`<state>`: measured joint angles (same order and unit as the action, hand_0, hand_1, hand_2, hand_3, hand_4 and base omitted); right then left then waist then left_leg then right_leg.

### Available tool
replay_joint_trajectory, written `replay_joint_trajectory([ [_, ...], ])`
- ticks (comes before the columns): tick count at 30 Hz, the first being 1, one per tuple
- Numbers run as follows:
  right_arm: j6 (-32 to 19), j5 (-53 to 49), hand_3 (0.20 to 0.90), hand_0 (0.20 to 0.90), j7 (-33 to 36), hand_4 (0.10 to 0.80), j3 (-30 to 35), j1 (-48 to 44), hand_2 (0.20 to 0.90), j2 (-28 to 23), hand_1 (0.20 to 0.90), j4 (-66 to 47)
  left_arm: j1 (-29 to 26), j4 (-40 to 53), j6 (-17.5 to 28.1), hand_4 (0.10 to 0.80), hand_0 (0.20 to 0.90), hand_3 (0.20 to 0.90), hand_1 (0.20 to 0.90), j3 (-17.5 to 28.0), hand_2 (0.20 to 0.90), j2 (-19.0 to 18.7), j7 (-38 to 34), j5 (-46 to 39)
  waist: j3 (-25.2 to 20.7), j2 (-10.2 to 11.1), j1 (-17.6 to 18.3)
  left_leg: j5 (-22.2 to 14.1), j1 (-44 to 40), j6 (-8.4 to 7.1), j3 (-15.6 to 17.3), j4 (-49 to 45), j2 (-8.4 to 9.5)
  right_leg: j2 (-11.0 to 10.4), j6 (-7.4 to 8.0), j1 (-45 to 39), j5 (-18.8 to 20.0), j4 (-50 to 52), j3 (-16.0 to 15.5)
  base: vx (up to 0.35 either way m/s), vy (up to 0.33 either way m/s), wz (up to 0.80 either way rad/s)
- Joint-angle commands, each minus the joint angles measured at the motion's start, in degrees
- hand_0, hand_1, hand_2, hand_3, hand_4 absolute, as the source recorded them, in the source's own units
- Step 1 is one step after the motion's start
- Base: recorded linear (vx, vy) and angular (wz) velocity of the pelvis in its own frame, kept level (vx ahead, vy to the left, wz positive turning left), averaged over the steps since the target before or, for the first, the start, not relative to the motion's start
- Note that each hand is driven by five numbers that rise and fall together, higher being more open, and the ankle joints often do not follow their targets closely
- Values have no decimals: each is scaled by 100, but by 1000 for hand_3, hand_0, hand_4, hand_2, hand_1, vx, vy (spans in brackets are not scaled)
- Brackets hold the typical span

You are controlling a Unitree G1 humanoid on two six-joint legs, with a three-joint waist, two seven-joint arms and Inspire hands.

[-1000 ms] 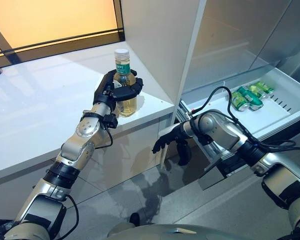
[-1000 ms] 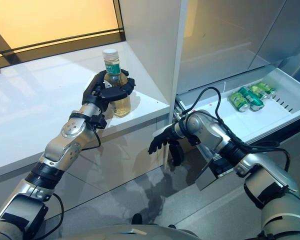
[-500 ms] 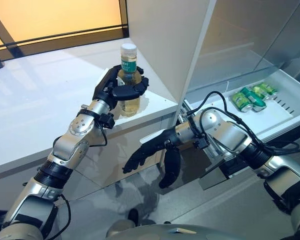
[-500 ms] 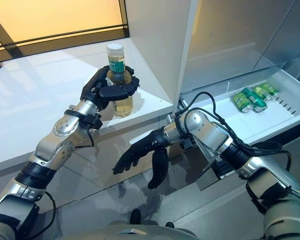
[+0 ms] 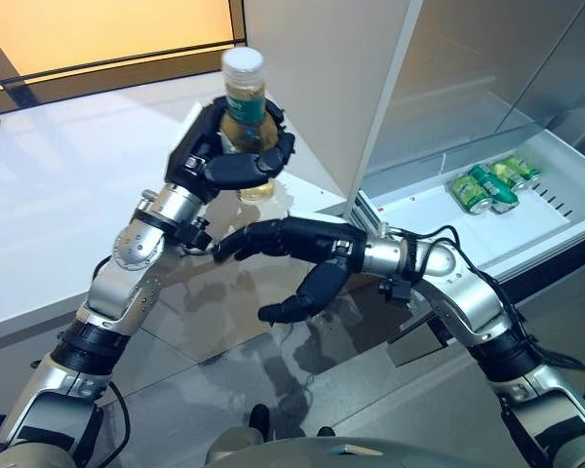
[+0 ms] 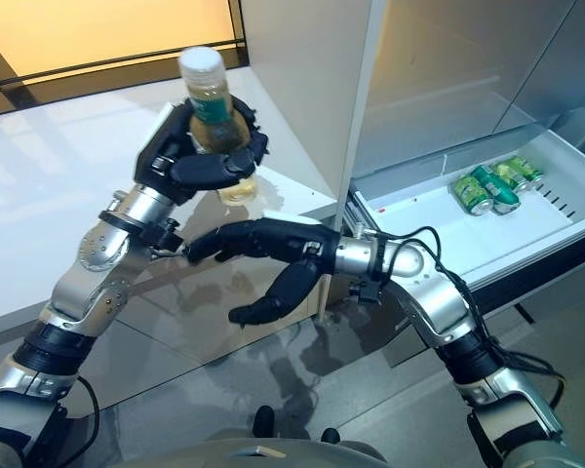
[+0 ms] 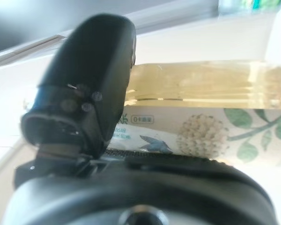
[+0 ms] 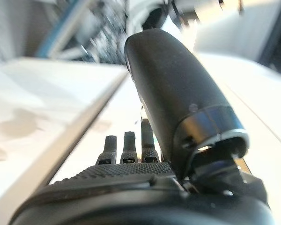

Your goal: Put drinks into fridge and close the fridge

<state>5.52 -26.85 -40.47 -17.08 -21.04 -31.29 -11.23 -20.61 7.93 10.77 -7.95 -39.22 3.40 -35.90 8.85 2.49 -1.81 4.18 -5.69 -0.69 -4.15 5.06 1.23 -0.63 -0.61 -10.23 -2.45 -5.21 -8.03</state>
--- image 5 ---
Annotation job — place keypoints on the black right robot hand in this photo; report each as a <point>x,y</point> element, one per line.
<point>312,239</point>

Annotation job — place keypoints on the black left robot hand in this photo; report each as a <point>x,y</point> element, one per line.
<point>190,161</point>

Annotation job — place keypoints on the yellow tea bottle white cap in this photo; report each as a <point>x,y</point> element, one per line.
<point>244,112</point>

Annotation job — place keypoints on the fridge drawer white inside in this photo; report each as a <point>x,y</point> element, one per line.
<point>517,229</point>

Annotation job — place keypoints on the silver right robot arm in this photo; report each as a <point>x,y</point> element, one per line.
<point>473,292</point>

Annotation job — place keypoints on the wide steel fridge door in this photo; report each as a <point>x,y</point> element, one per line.
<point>443,88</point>

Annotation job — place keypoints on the narrow steel fridge door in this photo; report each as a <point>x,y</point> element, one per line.
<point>565,58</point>

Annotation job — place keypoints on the white counter cabinet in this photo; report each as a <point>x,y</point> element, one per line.
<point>39,205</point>

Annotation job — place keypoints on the dark framed orange window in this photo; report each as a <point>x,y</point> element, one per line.
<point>102,29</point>

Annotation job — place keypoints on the tall white cabinet panel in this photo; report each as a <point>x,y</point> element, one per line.
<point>322,73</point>

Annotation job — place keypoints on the lime green drink can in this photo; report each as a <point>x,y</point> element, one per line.
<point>509,170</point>
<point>468,190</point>
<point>526,168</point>

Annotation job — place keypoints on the dark green drink can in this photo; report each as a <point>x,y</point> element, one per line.
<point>492,187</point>

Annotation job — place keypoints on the black left robot foot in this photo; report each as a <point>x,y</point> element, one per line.
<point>258,421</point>

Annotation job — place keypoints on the black robot foot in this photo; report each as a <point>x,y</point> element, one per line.
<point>258,421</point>
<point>325,432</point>

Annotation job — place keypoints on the black right robot foot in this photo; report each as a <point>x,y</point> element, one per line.
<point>325,432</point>

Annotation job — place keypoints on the grey robot torso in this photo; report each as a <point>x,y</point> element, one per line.
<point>346,456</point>

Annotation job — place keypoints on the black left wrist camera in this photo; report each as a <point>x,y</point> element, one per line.
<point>195,236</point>

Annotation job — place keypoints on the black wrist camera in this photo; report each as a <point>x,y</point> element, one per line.
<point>397,290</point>
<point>195,236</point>

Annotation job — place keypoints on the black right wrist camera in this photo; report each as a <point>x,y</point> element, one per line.
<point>397,290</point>

